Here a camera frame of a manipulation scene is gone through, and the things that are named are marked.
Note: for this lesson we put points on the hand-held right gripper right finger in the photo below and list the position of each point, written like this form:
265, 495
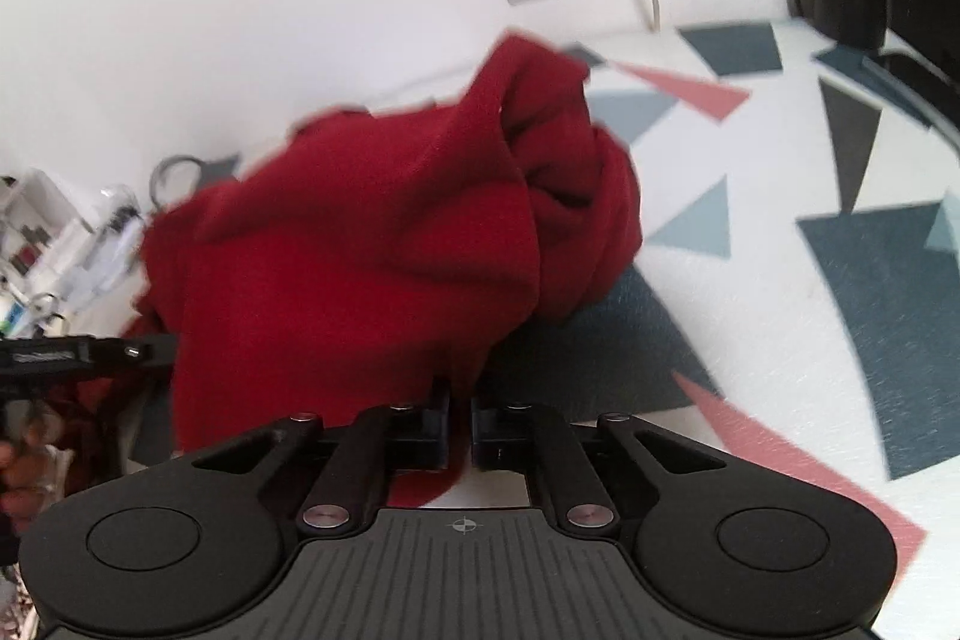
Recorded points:
495, 437

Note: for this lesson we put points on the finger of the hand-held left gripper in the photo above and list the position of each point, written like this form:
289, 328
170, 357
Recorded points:
131, 355

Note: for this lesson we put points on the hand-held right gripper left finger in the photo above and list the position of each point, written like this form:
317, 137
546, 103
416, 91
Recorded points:
427, 437

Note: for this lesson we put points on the red fleece garment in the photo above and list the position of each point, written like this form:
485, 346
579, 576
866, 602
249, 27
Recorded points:
360, 250

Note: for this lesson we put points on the person's left hand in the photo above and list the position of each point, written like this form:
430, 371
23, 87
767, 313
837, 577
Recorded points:
19, 475

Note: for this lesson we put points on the cluster of cosmetic bottles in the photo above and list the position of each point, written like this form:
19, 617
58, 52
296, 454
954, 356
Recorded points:
45, 235

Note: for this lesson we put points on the geometric patterned tablecloth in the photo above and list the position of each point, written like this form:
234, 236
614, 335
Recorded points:
750, 325

